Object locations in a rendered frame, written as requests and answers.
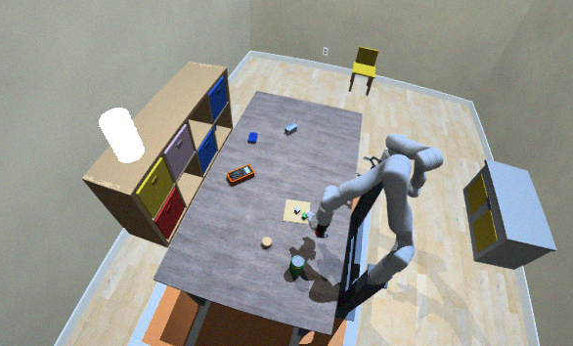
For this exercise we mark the beige flat mat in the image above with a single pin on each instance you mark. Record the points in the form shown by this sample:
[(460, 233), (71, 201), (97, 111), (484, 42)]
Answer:
[(291, 216)]

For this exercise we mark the tan short cylinder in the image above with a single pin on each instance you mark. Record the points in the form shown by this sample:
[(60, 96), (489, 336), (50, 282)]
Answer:
[(267, 242)]

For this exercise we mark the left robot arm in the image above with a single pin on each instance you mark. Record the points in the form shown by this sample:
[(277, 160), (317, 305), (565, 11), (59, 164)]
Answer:
[(394, 175)]

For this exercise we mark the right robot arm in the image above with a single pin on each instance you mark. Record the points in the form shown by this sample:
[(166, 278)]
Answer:
[(426, 159)]

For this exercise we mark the green soda can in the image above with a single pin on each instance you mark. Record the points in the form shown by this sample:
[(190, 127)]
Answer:
[(296, 265)]

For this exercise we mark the orange digital multimeter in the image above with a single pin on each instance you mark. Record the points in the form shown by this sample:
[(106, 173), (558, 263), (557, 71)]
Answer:
[(240, 174)]

